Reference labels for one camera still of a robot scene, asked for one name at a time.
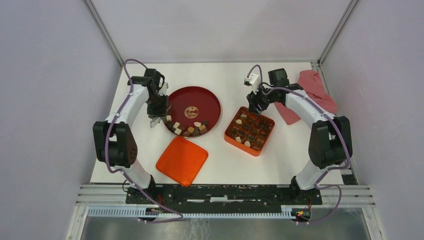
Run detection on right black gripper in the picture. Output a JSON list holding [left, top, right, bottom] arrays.
[[246, 82, 276, 115]]

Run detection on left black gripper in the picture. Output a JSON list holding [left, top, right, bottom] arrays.
[[146, 93, 169, 124]]

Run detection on metal serving tongs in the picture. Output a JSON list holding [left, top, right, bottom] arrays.
[[150, 102, 171, 129]]

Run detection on orange compartment chocolate box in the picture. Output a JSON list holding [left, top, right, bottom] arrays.
[[224, 106, 275, 157]]

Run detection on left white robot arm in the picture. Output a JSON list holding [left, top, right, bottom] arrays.
[[92, 68, 170, 204]]

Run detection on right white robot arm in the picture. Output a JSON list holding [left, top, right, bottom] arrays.
[[244, 68, 353, 204]]

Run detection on round dark red plate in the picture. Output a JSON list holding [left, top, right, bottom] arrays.
[[164, 86, 222, 138]]

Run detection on pink cloth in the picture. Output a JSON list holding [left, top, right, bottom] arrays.
[[274, 69, 338, 125]]

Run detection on orange box lid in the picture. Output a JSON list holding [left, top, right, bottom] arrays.
[[155, 136, 209, 187]]

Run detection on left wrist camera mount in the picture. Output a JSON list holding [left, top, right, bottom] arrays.
[[158, 81, 169, 96]]

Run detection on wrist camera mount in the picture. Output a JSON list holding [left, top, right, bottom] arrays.
[[158, 81, 169, 96], [244, 73, 262, 94]]

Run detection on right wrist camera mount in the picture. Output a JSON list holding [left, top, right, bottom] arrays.
[[244, 73, 262, 94]]

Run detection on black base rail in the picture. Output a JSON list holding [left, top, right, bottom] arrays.
[[146, 184, 323, 214]]

